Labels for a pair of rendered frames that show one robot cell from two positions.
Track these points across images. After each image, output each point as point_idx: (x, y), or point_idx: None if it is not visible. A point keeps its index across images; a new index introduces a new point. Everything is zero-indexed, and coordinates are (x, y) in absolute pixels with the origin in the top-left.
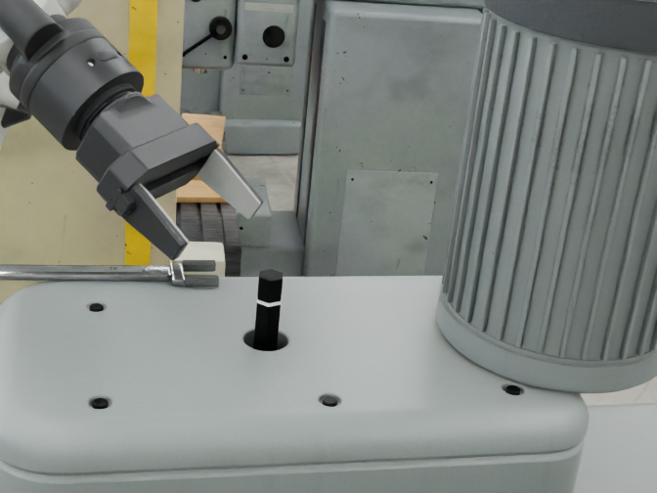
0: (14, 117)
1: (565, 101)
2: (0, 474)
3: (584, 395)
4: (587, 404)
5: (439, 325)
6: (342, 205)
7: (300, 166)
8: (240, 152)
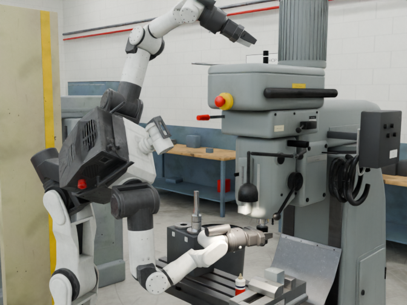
0: (152, 57)
1: (311, 6)
2: (254, 75)
3: (163, 252)
4: (166, 254)
5: None
6: None
7: None
8: None
